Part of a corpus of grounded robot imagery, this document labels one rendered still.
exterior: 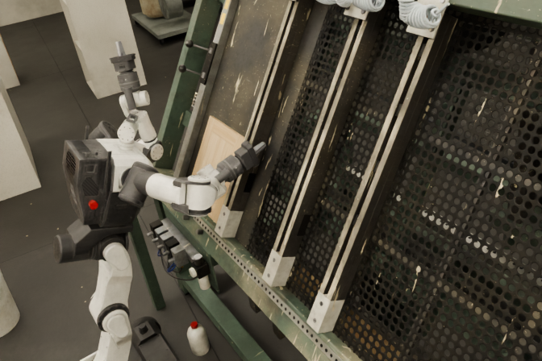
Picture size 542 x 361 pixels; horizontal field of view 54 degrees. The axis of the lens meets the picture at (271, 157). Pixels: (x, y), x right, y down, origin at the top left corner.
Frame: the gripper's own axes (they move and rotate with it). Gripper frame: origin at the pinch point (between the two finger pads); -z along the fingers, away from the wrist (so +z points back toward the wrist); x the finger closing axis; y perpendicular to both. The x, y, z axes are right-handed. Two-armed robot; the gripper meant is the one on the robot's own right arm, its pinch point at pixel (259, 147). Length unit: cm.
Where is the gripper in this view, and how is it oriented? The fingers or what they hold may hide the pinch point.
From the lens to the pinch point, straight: 211.0
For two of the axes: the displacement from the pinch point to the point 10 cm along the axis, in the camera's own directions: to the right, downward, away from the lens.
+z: -7.7, 5.7, -2.9
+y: -5.6, -3.8, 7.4
